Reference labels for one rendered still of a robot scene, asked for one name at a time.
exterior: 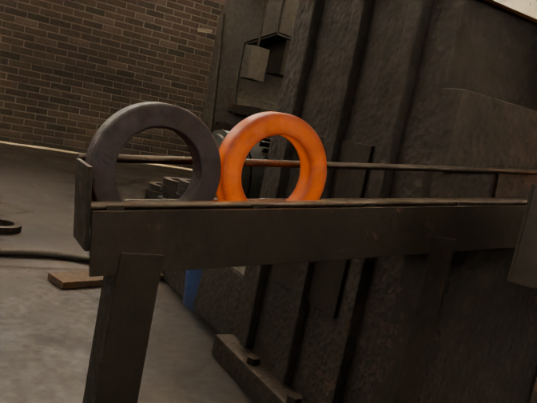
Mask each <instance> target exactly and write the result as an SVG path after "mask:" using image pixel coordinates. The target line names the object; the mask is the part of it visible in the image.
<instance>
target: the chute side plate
mask: <svg viewBox="0 0 537 403"><path fill-rule="evenodd" d="M526 206H527V205H455V206H394V207H333V208H272V209H151V210H93V211H91V229H90V248H89V276H90V277H97V276H109V275H117V268H118V262H119V257H120V253H122V252H124V253H150V254H162V255H163V256H164V257H163V262H162V267H161V272H168V271H179V270H191V269H214V268H225V267H238V266H249V265H271V264H284V263H295V262H307V261H330V260H341V259H353V258H366V257H388V256H400V255H412V254H423V253H429V252H430V248H431V245H432V239H433V237H445V238H452V239H456V242H455V248H454V251H453V252H458V251H469V250H482V249H504V248H515V247H516V243H517V240H518V236H519V231H520V228H521V225H522V221H523V215H524V212H525V209H526Z"/></svg>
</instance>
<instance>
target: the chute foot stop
mask: <svg viewBox="0 0 537 403"><path fill-rule="evenodd" d="M92 180H93V167H92V166H91V165H89V164H88V163H86V162H85V161H83V160H82V159H80V158H76V175H75V197H74V238H75V239H76V240H77V242H78V243H79V245H80V246H81V247H82V248H83V249H84V251H90V219H91V200H92Z"/></svg>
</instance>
